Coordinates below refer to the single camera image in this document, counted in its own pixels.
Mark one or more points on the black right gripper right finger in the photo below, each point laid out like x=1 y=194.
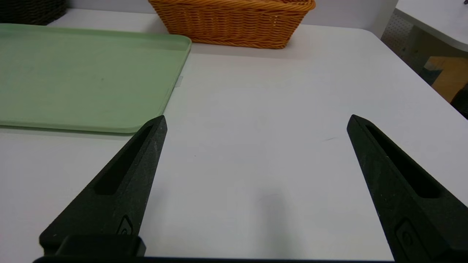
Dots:
x=431 y=233

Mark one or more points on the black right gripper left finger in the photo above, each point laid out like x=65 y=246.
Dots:
x=109 y=204

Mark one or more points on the dark brown wicker basket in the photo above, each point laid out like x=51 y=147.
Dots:
x=33 y=11

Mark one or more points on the orange wicker basket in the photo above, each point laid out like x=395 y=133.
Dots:
x=230 y=23

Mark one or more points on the light green plastic tray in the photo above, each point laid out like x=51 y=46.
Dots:
x=84 y=80

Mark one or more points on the white office table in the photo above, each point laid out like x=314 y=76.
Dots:
x=438 y=18

